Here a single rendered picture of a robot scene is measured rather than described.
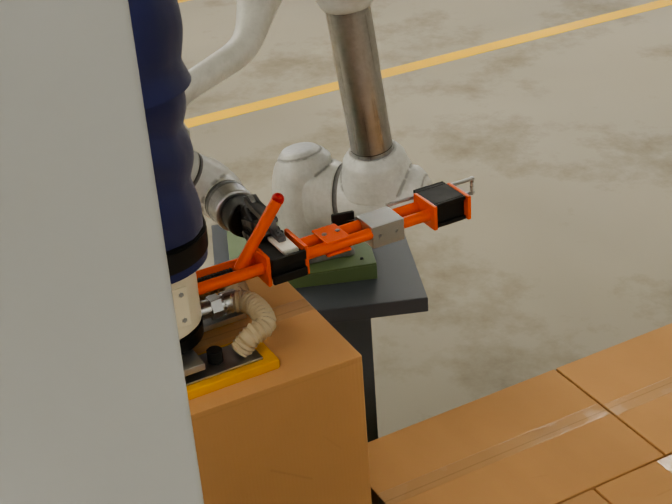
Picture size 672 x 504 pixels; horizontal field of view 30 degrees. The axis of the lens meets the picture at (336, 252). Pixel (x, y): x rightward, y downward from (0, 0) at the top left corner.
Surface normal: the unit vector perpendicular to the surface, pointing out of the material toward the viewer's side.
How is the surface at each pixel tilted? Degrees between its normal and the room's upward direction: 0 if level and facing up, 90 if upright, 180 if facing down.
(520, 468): 0
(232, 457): 90
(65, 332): 90
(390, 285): 0
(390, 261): 0
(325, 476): 90
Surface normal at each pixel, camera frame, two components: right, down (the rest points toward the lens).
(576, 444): -0.07, -0.87
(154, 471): 0.48, 0.40
